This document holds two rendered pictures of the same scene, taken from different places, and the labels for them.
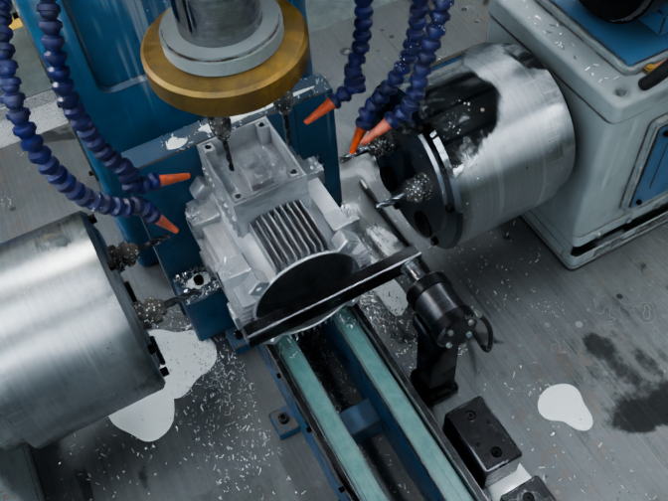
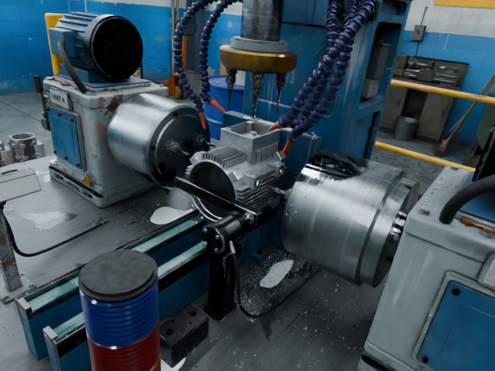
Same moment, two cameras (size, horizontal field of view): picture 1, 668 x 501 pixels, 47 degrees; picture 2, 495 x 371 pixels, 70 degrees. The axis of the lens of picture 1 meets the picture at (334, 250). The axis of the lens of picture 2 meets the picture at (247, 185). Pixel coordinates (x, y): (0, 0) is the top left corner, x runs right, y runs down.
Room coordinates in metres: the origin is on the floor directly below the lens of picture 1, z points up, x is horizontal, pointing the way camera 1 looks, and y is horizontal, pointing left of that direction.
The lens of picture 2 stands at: (0.22, -0.65, 1.41)
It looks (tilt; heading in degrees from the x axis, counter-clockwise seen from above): 26 degrees down; 58
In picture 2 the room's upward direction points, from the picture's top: 5 degrees clockwise
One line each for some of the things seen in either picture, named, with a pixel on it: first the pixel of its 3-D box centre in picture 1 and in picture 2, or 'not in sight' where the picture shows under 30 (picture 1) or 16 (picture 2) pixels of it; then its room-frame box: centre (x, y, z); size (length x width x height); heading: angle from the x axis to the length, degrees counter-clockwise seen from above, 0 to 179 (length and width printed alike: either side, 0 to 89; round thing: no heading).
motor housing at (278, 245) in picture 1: (276, 242); (237, 179); (0.64, 0.08, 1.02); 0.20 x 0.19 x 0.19; 23
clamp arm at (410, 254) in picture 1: (335, 295); (214, 198); (0.54, 0.01, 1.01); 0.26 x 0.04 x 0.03; 113
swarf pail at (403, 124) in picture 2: not in sight; (404, 129); (4.52, 2.36, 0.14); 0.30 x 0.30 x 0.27
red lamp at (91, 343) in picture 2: not in sight; (125, 336); (0.26, -0.41, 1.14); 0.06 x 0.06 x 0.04
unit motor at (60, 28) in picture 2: not in sight; (85, 82); (0.36, 0.65, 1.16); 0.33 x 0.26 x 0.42; 113
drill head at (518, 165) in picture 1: (481, 137); (361, 220); (0.77, -0.23, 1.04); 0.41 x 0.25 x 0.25; 113
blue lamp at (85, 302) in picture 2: not in sight; (121, 298); (0.26, -0.41, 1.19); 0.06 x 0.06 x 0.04
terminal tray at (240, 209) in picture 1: (254, 177); (250, 142); (0.67, 0.09, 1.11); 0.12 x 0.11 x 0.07; 23
